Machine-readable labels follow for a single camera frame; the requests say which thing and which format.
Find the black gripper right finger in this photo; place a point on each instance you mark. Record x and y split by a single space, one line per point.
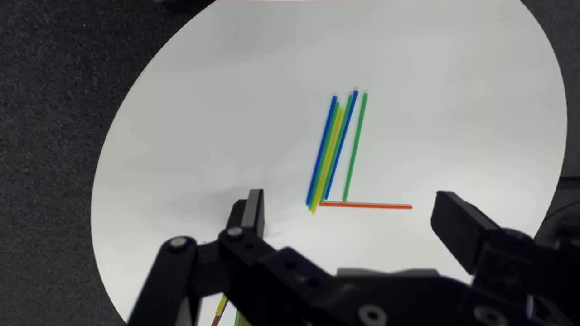
465 228

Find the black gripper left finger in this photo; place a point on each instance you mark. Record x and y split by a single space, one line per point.
255 210

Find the yellow green straw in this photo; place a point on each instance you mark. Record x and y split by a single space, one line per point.
327 163

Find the blue straw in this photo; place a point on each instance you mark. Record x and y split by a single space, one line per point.
342 141
322 150

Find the thin green straw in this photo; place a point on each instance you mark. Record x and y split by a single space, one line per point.
356 145

